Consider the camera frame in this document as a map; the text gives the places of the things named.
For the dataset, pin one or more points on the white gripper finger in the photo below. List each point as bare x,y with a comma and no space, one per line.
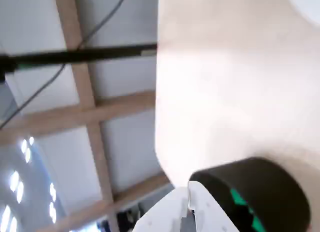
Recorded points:
162,214
210,217

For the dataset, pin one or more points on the green cube block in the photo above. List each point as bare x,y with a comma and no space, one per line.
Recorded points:
237,197
256,222

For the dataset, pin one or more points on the black pot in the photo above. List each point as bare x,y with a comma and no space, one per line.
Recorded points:
275,187

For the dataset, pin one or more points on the white paper plate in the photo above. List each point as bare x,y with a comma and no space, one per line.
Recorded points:
310,2

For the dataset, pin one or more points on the black stand rod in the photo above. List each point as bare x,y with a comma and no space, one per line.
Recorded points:
75,55

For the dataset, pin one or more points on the wooden frame grey partition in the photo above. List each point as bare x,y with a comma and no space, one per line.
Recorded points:
85,79

